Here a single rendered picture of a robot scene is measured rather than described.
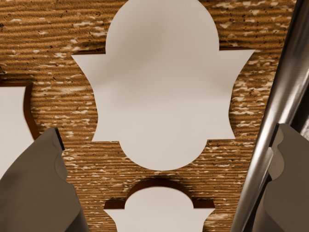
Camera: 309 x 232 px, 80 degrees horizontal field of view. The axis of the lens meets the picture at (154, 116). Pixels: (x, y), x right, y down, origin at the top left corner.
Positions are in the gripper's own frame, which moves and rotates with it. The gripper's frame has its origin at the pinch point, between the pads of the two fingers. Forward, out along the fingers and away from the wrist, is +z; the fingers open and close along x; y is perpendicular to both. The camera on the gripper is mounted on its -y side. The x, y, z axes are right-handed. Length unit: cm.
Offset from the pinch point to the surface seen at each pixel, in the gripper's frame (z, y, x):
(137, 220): 2.2, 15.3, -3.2
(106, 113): 2.4, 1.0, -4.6
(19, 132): 2.4, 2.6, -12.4
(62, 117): 3.5, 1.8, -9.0
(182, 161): 2.3, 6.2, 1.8
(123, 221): 2.2, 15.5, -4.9
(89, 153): 3.4, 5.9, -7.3
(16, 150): 2.3, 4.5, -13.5
